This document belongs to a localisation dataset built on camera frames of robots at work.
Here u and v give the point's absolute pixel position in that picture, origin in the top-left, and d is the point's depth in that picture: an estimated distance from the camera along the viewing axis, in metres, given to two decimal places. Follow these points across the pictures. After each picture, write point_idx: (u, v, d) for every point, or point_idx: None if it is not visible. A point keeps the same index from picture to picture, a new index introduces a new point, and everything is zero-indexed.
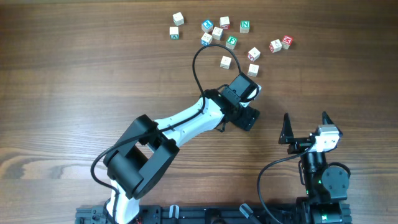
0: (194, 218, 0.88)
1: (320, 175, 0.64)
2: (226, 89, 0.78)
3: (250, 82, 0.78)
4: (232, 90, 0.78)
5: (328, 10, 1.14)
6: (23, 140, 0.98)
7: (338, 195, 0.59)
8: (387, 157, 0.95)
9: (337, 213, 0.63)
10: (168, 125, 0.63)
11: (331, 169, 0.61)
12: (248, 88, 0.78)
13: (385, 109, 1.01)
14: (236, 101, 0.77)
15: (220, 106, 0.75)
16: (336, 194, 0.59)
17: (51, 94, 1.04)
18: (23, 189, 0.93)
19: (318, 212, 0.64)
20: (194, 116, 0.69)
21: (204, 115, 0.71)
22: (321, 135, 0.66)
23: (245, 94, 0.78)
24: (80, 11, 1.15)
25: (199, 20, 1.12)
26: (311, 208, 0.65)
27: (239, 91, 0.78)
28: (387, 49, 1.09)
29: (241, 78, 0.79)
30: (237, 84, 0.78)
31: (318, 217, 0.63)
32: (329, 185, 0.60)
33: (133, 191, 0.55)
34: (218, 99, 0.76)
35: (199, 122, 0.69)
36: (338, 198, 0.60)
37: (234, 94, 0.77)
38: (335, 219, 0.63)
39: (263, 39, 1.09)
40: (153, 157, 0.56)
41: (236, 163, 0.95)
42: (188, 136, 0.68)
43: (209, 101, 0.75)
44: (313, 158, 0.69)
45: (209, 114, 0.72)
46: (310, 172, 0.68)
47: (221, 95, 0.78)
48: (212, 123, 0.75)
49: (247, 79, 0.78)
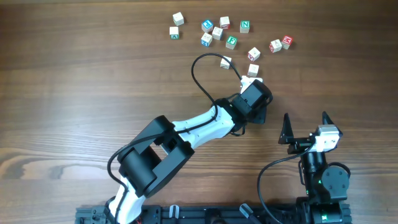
0: (194, 218, 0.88)
1: (319, 175, 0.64)
2: (238, 98, 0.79)
3: (262, 93, 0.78)
4: (244, 100, 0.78)
5: (328, 10, 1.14)
6: (23, 140, 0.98)
7: (338, 195, 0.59)
8: (387, 157, 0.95)
9: (337, 213, 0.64)
10: (183, 128, 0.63)
11: (331, 169, 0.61)
12: (260, 99, 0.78)
13: (386, 109, 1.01)
14: (247, 112, 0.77)
15: (230, 115, 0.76)
16: (336, 194, 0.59)
17: (51, 94, 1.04)
18: (23, 189, 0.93)
19: (318, 211, 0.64)
20: (208, 122, 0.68)
21: (217, 122, 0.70)
22: (321, 135, 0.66)
23: (256, 104, 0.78)
24: (80, 11, 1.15)
25: (199, 20, 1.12)
26: (311, 208, 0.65)
27: (250, 101, 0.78)
28: (387, 49, 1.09)
29: (254, 88, 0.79)
30: (249, 94, 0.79)
31: (318, 217, 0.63)
32: (329, 185, 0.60)
33: (145, 190, 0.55)
34: (229, 109, 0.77)
35: (212, 129, 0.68)
36: (337, 198, 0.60)
37: (245, 104, 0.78)
38: (334, 219, 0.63)
39: (263, 39, 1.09)
40: (166, 158, 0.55)
41: (236, 163, 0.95)
42: (200, 142, 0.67)
43: (222, 109, 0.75)
44: (313, 158, 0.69)
45: (222, 121, 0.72)
46: (310, 172, 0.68)
47: (232, 105, 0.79)
48: (223, 131, 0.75)
49: (259, 89, 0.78)
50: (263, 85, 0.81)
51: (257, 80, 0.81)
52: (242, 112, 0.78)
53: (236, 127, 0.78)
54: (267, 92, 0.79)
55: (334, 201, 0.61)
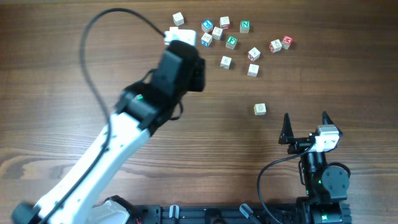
0: (194, 218, 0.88)
1: (318, 175, 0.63)
2: (153, 78, 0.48)
3: (182, 57, 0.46)
4: (158, 77, 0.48)
5: (328, 10, 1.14)
6: (23, 140, 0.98)
7: (338, 195, 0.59)
8: (387, 157, 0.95)
9: (337, 213, 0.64)
10: (57, 201, 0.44)
11: (331, 169, 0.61)
12: (182, 68, 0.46)
13: (386, 109, 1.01)
14: (172, 94, 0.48)
15: (144, 114, 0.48)
16: (336, 194, 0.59)
17: (51, 94, 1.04)
18: (23, 189, 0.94)
19: (318, 211, 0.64)
20: (91, 166, 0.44)
21: (108, 154, 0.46)
22: (321, 135, 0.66)
23: (183, 75, 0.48)
24: (80, 11, 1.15)
25: (199, 20, 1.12)
26: (311, 208, 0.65)
27: (170, 75, 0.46)
28: (387, 49, 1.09)
29: (168, 55, 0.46)
30: (165, 66, 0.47)
31: (318, 217, 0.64)
32: (329, 185, 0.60)
33: None
34: (140, 103, 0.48)
35: (109, 168, 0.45)
36: (338, 198, 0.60)
37: (163, 84, 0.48)
38: (334, 219, 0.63)
39: (263, 39, 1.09)
40: None
41: (236, 163, 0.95)
42: (102, 185, 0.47)
43: (125, 116, 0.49)
44: (313, 158, 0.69)
45: (148, 119, 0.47)
46: (310, 172, 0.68)
47: (138, 98, 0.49)
48: (142, 142, 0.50)
49: (177, 55, 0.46)
50: (184, 45, 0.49)
51: (172, 43, 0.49)
52: (163, 98, 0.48)
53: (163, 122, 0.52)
54: (192, 53, 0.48)
55: (334, 201, 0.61)
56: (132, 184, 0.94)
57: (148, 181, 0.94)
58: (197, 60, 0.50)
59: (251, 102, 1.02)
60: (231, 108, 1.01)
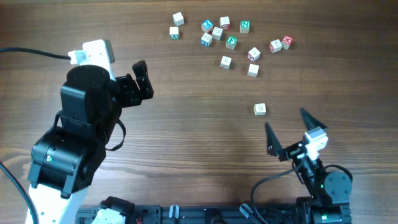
0: (194, 218, 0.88)
1: (320, 180, 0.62)
2: (64, 120, 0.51)
3: (83, 89, 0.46)
4: (71, 118, 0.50)
5: (328, 10, 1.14)
6: (23, 140, 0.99)
7: (340, 200, 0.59)
8: (387, 157, 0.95)
9: (337, 213, 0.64)
10: None
11: (334, 175, 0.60)
12: (88, 101, 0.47)
13: (386, 109, 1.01)
14: (91, 129, 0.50)
15: (67, 167, 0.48)
16: (338, 200, 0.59)
17: (51, 94, 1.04)
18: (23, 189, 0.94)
19: (319, 212, 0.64)
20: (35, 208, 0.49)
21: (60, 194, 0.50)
22: (310, 142, 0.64)
23: (97, 101, 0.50)
24: (80, 11, 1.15)
25: (199, 20, 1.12)
26: (311, 208, 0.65)
27: (82, 113, 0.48)
28: (387, 49, 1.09)
29: (66, 94, 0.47)
30: (71, 106, 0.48)
31: (318, 217, 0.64)
32: (332, 190, 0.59)
33: None
34: (58, 157, 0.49)
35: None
36: (339, 203, 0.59)
37: (81, 125, 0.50)
38: (334, 219, 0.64)
39: (263, 39, 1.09)
40: None
41: (236, 163, 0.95)
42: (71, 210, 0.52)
43: (51, 169, 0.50)
44: (308, 163, 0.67)
45: (73, 170, 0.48)
46: (308, 177, 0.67)
47: (51, 157, 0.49)
48: (78, 198, 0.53)
49: (75, 91, 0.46)
50: (83, 70, 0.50)
51: (69, 72, 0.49)
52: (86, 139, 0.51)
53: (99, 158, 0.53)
54: (96, 79, 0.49)
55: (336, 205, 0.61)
56: (132, 184, 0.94)
57: (148, 181, 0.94)
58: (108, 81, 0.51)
59: (252, 102, 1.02)
60: (231, 108, 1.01)
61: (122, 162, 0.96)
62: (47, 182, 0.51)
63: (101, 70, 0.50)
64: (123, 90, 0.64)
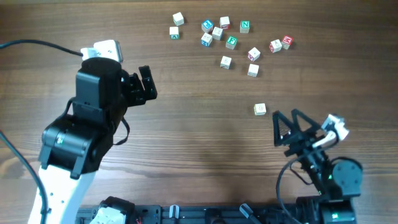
0: (194, 218, 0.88)
1: (328, 169, 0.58)
2: (76, 105, 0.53)
3: (98, 75, 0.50)
4: (84, 103, 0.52)
5: (328, 10, 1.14)
6: (23, 140, 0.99)
7: (351, 190, 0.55)
8: (387, 157, 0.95)
9: (348, 211, 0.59)
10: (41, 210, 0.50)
11: (341, 163, 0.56)
12: (102, 86, 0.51)
13: (385, 109, 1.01)
14: (102, 113, 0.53)
15: (77, 150, 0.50)
16: (348, 190, 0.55)
17: (51, 94, 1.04)
18: (23, 189, 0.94)
19: (328, 210, 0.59)
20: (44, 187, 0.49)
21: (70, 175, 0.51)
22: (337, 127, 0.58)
23: (108, 89, 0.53)
24: (80, 11, 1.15)
25: (199, 20, 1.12)
26: (319, 206, 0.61)
27: (96, 99, 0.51)
28: (387, 50, 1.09)
29: (82, 78, 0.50)
30: (86, 90, 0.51)
31: (328, 215, 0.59)
32: (341, 180, 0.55)
33: None
34: (68, 140, 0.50)
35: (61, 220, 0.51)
36: (350, 195, 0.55)
37: (92, 110, 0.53)
38: (346, 218, 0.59)
39: (263, 39, 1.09)
40: None
41: (236, 163, 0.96)
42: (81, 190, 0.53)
43: (61, 152, 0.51)
44: (314, 157, 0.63)
45: (83, 152, 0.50)
46: (313, 172, 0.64)
47: (61, 139, 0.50)
48: (88, 178, 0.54)
49: (91, 76, 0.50)
50: (96, 60, 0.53)
51: (84, 62, 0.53)
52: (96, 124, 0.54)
53: (107, 143, 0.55)
54: (110, 68, 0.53)
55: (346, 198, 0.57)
56: (132, 183, 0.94)
57: (148, 181, 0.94)
58: (120, 72, 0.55)
59: (252, 102, 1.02)
60: (232, 108, 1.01)
61: (122, 162, 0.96)
62: (56, 165, 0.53)
63: (113, 61, 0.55)
64: (129, 89, 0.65)
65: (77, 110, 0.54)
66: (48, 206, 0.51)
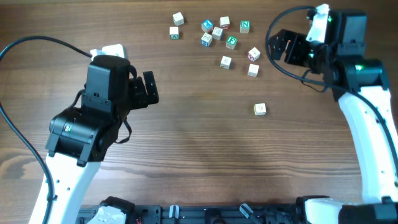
0: (194, 218, 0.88)
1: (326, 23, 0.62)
2: (86, 97, 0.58)
3: (109, 68, 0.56)
4: (93, 95, 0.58)
5: None
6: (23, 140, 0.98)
7: (357, 17, 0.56)
8: None
9: (369, 61, 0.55)
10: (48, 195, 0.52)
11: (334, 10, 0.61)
12: (112, 78, 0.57)
13: None
14: (109, 105, 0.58)
15: (84, 138, 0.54)
16: (353, 17, 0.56)
17: (51, 94, 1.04)
18: (23, 189, 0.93)
19: (350, 63, 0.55)
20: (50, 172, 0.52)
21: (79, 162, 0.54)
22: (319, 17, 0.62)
23: (117, 84, 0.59)
24: (80, 11, 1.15)
25: (199, 20, 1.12)
26: (336, 61, 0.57)
27: (105, 89, 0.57)
28: (386, 50, 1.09)
29: (94, 70, 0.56)
30: (97, 81, 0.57)
31: (351, 65, 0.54)
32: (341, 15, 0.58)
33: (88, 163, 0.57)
34: (74, 129, 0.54)
35: (66, 207, 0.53)
36: (356, 18, 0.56)
37: (101, 101, 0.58)
38: (370, 69, 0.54)
39: (263, 39, 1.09)
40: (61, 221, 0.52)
41: (236, 163, 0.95)
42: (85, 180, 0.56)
43: (68, 140, 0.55)
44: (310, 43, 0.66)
45: (90, 140, 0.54)
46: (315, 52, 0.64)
47: (69, 129, 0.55)
48: (93, 168, 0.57)
49: (103, 68, 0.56)
50: (107, 57, 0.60)
51: (96, 58, 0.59)
52: (104, 115, 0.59)
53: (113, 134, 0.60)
54: (120, 63, 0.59)
55: (355, 51, 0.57)
56: (132, 183, 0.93)
57: (148, 181, 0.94)
58: (128, 68, 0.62)
59: (252, 102, 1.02)
60: (232, 108, 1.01)
61: (122, 161, 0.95)
62: (63, 153, 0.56)
63: (122, 58, 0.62)
64: (134, 91, 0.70)
65: (86, 102, 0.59)
66: (54, 193, 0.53)
